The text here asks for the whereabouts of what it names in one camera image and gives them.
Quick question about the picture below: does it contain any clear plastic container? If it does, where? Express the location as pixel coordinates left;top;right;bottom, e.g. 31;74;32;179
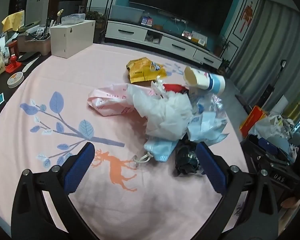
61;13;86;25

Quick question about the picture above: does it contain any white plastic shopping bag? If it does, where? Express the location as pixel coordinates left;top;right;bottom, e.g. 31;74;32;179
255;112;294;140

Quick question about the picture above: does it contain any pink plastic bag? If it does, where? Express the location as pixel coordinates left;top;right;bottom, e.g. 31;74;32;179
87;84;140;117

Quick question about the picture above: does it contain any red knot wall ornament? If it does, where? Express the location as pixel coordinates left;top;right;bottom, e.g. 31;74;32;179
241;1;254;32

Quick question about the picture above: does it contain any person's right hand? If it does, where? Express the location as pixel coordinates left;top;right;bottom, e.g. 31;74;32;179
281;195;300;220

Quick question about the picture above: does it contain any tape roll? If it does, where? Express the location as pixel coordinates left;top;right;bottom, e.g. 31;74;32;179
7;72;24;87

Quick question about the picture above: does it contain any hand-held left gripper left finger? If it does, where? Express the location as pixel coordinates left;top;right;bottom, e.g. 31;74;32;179
11;142;98;240

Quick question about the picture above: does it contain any tall potted plant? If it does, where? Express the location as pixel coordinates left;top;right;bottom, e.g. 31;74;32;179
214;36;232;57

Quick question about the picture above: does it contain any pink desk organizer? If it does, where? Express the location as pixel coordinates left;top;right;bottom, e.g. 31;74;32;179
17;31;52;55

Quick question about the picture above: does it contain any yellow cloth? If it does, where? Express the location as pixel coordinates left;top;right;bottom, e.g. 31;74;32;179
2;10;25;32

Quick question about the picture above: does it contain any black foil wrapper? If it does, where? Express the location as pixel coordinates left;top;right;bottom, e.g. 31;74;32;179
174;140;205;177

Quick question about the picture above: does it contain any white wooden box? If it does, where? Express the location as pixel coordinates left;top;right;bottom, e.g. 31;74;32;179
50;20;96;59

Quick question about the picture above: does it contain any yellow white box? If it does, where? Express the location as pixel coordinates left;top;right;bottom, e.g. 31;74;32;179
191;31;208;47

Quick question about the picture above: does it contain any red cigarette pack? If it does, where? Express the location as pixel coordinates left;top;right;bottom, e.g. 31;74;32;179
162;83;189;95

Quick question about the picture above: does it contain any translucent storage box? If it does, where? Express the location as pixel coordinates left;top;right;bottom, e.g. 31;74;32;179
109;5;145;23

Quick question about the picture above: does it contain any clear plastic wrapper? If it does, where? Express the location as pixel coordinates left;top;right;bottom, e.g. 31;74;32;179
189;90;228;120

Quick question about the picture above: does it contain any yellow snack bag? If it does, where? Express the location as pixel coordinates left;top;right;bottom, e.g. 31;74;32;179
126;57;167;84

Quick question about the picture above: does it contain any grey curtain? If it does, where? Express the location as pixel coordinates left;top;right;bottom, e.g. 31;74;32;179
230;0;300;105

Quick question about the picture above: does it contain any small potted plant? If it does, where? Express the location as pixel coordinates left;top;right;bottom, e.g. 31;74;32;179
217;59;232;75

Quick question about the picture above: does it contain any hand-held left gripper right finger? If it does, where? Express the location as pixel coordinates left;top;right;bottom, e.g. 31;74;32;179
190;141;285;240

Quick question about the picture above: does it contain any red toy figure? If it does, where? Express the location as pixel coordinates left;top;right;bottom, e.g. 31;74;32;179
5;54;22;73

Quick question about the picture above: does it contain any orange paper bag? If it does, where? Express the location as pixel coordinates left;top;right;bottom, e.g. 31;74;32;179
239;105;264;138

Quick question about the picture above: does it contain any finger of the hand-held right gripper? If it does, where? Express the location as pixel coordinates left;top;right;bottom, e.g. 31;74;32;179
247;134;282;155

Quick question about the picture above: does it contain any black television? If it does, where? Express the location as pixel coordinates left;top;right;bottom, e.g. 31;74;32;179
129;0;234;34

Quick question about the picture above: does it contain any white TV cabinet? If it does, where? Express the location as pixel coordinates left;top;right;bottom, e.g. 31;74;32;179
105;19;223;69

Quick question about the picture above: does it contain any white blue paper cup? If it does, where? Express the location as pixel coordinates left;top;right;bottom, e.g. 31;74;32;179
184;66;226;97

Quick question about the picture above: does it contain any upright vacuum cleaner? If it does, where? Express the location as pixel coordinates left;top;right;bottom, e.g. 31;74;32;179
261;59;287;108

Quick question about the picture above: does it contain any large potted plant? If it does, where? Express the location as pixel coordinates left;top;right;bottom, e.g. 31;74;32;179
86;10;107;44

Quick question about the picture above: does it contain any white plastic spatula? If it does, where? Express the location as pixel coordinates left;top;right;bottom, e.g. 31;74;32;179
22;56;40;72

